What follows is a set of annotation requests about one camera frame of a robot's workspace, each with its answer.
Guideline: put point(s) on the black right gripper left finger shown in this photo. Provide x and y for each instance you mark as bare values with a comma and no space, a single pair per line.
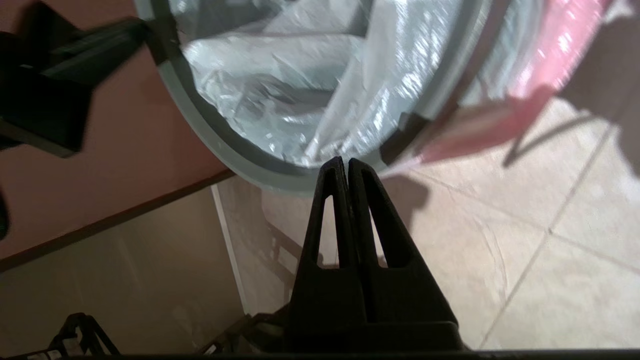
325,300

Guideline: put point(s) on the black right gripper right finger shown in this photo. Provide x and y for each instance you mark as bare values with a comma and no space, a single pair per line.
410,300

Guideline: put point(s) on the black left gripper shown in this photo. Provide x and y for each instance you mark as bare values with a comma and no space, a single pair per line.
40,100

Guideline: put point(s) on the white red-printed plastic bag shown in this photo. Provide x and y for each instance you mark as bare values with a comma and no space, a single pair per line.
325,75

